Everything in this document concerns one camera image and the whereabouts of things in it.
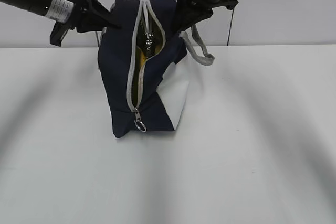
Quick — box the navy and white lunch bag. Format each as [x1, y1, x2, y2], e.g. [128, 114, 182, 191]
[98, 0, 214, 138]

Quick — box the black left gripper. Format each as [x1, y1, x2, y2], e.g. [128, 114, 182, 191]
[48, 0, 121, 46]

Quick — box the yellow banana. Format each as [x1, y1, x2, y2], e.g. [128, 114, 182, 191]
[135, 46, 147, 69]

